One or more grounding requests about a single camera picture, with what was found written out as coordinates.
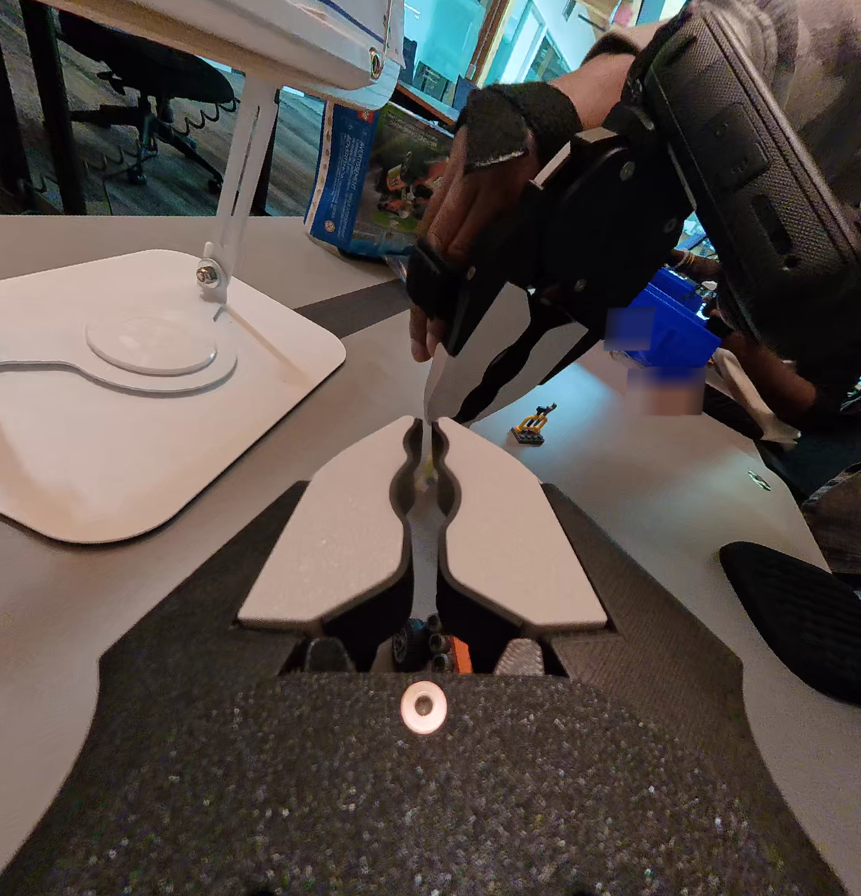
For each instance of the black mesh office chair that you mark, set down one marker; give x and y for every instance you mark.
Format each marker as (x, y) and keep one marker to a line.
(808, 623)

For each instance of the white booklet stand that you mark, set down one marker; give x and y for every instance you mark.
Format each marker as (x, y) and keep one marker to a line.
(150, 378)

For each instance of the blue plastic bin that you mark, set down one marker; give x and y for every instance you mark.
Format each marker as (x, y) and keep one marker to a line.
(668, 322)

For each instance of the blue lego set box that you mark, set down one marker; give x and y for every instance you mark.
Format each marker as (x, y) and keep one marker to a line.
(381, 182)

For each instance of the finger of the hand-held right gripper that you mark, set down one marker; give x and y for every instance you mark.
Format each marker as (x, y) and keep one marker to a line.
(436, 385)
(507, 343)

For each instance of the orange lego race car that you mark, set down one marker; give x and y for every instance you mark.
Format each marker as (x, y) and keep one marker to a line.
(430, 647)

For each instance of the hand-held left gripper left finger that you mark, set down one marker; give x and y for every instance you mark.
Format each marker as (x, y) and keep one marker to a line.
(325, 553)

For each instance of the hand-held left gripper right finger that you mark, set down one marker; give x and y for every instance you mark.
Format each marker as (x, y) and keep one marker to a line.
(528, 553)

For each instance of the person's right forearm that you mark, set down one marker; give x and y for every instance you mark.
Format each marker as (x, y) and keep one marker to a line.
(822, 56)

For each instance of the person's right hand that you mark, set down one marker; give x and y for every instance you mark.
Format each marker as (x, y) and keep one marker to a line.
(472, 196)

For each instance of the small yellow lego piece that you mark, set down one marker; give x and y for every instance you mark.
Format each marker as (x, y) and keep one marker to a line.
(534, 423)

